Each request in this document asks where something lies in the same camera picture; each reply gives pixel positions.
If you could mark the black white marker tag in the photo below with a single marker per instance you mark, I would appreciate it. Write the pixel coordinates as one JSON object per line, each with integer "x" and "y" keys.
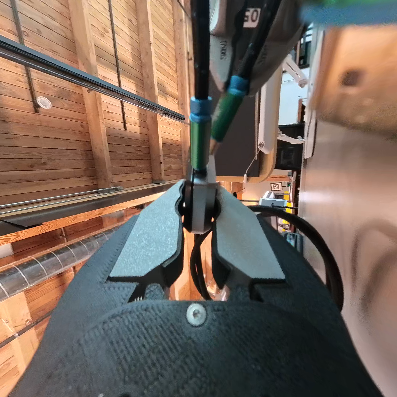
{"x": 276, "y": 186}

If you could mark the round white ceiling fixture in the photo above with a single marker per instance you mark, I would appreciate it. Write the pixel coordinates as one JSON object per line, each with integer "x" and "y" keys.
{"x": 43, "y": 102}

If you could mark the black silver HDMI switch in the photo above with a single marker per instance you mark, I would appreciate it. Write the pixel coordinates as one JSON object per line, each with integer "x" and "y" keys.
{"x": 200, "y": 214}

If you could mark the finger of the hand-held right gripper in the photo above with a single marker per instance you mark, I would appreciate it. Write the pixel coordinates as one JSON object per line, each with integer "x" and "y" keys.
{"x": 285, "y": 31}
{"x": 221, "y": 62}

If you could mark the blurred tan object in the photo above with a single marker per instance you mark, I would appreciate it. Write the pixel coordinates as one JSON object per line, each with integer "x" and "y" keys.
{"x": 356, "y": 93}

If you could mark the black ceiling track rail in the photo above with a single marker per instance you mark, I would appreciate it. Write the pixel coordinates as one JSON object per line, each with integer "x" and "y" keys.
{"x": 93, "y": 81}

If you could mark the black device green display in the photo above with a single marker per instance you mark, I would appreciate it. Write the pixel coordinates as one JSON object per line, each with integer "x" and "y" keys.
{"x": 293, "y": 242}

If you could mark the dark steel beam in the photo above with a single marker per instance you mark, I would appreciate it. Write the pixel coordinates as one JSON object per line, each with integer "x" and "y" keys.
{"x": 77, "y": 207}

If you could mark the black ceiling pipe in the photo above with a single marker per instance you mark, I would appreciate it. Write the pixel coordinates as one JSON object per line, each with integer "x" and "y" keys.
{"x": 118, "y": 68}
{"x": 26, "y": 62}

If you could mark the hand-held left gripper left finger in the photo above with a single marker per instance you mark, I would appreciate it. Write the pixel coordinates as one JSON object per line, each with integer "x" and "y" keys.
{"x": 149, "y": 242}

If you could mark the silver ventilation duct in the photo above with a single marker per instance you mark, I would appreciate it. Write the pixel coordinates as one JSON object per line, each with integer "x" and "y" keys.
{"x": 46, "y": 266}

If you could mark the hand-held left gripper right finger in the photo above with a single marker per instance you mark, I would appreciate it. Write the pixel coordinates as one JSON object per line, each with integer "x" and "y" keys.
{"x": 245, "y": 245}

